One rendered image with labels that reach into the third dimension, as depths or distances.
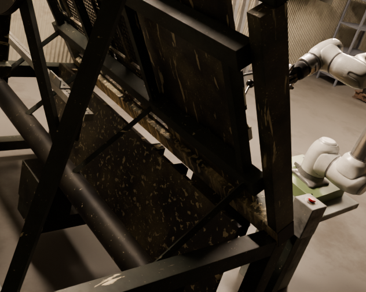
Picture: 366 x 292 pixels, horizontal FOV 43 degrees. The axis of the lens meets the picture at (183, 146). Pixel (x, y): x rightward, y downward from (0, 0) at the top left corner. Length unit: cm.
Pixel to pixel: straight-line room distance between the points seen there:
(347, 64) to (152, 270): 113
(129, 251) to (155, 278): 24
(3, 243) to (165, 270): 143
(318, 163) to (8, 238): 191
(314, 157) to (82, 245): 154
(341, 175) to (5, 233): 203
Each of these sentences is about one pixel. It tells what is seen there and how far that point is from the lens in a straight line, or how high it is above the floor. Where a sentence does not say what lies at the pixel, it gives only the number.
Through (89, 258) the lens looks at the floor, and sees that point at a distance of 298.
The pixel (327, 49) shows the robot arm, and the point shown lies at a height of 165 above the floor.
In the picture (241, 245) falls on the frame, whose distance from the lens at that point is 209.
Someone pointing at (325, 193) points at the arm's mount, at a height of 81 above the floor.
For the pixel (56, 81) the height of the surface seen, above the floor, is 105.
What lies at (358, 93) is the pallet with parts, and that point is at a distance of 891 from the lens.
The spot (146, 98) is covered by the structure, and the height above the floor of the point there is 111.
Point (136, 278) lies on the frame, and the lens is 175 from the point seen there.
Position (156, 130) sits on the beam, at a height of 84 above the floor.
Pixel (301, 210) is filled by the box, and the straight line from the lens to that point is 234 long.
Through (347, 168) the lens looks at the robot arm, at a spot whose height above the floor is 103.
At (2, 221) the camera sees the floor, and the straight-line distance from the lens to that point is 318.
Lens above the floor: 196
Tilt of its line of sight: 25 degrees down
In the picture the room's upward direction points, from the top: 17 degrees clockwise
